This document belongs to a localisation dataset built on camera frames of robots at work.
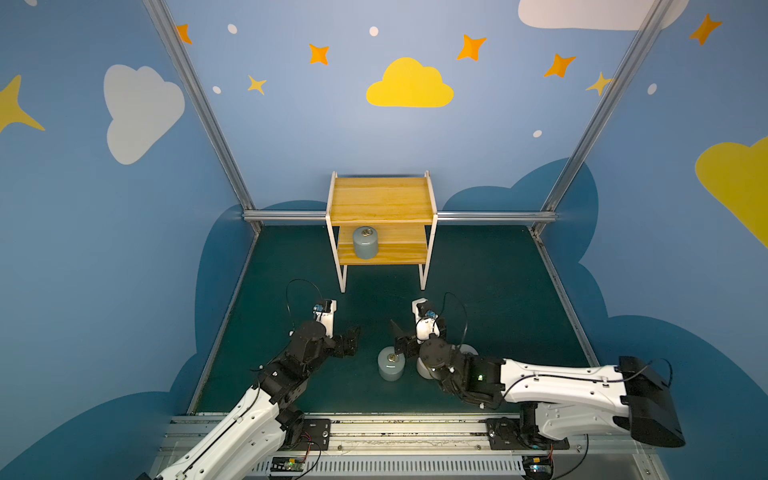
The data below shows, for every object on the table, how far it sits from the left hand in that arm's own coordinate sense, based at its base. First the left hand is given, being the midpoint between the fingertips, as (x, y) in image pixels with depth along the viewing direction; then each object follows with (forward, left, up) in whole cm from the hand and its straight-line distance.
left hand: (345, 321), depth 80 cm
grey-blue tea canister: (+21, -5, +9) cm, 23 cm away
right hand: (-2, -18, +7) cm, 19 cm away
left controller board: (-31, +12, -14) cm, 37 cm away
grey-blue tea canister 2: (-10, -13, -6) cm, 17 cm away
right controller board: (-30, -50, -15) cm, 61 cm away
